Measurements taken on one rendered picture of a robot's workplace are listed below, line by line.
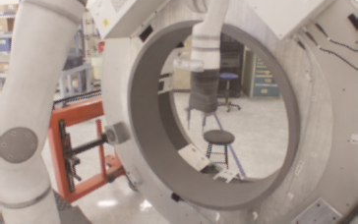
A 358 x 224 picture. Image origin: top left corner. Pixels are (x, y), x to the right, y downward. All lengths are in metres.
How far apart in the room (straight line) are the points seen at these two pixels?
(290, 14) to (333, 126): 0.38
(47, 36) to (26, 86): 0.08
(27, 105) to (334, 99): 0.80
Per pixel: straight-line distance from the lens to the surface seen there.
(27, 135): 0.39
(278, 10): 0.75
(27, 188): 0.46
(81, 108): 1.92
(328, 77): 0.86
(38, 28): 0.38
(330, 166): 0.95
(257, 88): 5.67
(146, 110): 1.35
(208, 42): 0.60
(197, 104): 0.65
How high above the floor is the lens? 1.55
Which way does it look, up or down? 18 degrees down
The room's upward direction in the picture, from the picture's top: 1 degrees clockwise
